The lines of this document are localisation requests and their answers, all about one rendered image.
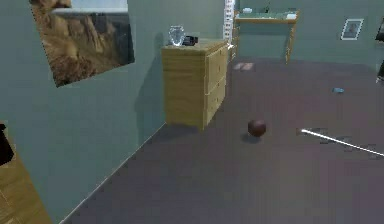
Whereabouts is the wooden desk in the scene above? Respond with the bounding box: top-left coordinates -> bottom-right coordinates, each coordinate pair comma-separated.
233,8 -> 301,65

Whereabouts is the wooden chest of drawers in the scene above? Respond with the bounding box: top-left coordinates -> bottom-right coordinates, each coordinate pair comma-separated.
161,38 -> 231,132

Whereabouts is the black and white object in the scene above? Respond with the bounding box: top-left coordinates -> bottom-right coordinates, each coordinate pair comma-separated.
375,61 -> 384,85

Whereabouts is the brown basketball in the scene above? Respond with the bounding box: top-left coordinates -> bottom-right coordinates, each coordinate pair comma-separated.
247,118 -> 268,138

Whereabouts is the white window blind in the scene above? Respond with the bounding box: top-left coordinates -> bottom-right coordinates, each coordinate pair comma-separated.
222,0 -> 236,45

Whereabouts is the wooden cabinet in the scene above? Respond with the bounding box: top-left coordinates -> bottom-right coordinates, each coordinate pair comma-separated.
0,120 -> 55,224

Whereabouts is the clear glass vase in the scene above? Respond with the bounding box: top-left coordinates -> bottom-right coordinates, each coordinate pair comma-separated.
167,25 -> 186,47

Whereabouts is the brown landscape wall picture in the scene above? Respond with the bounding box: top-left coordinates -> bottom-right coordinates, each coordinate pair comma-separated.
28,0 -> 136,89

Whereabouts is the white framed wall picture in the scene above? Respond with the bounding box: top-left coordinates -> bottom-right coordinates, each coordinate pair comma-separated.
340,18 -> 365,42

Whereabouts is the black shape on cabinet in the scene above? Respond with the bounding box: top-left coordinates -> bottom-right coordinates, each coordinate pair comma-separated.
0,123 -> 15,167

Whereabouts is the small black box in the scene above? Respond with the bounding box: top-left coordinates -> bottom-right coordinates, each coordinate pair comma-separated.
182,34 -> 199,47

